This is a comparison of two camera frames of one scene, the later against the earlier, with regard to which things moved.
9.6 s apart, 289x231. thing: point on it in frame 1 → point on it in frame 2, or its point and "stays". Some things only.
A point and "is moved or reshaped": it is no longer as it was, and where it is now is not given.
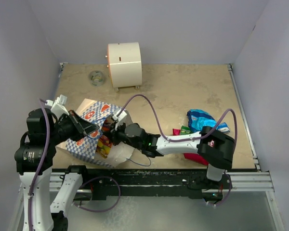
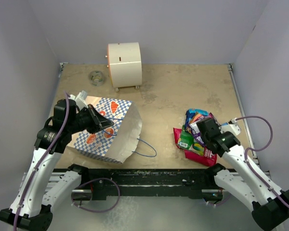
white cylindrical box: (124, 64) stays
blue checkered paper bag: (100, 148) is moved or reshaped
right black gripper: (114, 134) → (216, 125)
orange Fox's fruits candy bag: (103, 146) → (196, 117)
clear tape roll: (96, 78) stays
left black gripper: (86, 127) → (98, 121)
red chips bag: (192, 157) stays
